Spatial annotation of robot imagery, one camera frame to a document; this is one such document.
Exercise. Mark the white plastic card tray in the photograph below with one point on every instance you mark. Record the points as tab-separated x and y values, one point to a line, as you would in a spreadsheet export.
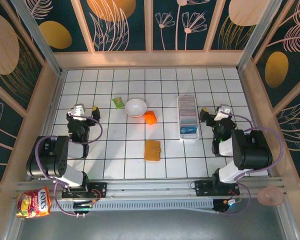
188	137

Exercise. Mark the orange leather card holder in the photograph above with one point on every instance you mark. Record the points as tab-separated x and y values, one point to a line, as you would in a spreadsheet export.
152	151

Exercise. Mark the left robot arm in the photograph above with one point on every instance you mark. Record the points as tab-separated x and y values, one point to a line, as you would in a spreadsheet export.
50	157

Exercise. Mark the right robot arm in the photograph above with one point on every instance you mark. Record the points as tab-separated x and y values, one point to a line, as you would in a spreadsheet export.
252	150

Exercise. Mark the row of standing cards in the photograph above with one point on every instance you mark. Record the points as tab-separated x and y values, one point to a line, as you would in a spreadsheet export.
187	110

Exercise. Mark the green snack packet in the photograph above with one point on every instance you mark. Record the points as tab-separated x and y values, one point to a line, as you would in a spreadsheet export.
118	102

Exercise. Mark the white bowl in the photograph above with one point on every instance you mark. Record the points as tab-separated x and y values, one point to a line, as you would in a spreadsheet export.
135	107

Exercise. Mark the orange cup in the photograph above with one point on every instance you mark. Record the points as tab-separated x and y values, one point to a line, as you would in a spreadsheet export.
150	118

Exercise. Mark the black controller board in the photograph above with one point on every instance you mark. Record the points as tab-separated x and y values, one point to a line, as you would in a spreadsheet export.
82	206
225	205

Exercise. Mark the pink suction cup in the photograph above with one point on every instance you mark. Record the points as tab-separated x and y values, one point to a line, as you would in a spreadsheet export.
270	196

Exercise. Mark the colourful candy bag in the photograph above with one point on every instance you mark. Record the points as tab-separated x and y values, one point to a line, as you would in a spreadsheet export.
32	203

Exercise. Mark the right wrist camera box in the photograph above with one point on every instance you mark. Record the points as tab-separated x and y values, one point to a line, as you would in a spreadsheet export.
223	112

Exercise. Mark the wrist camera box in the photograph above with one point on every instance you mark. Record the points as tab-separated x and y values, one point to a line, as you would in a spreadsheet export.
223	112
78	110

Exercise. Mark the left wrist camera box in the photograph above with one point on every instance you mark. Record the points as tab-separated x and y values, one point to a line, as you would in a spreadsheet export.
78	110

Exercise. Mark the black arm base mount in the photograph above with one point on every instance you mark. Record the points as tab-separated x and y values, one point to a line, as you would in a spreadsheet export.
100	188
202	188

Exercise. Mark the aluminium mounting rail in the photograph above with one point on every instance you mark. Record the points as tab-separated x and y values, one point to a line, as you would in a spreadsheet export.
150	190

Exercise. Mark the aluminium corner post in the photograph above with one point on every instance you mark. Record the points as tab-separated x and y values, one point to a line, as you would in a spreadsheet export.
37	37
258	35

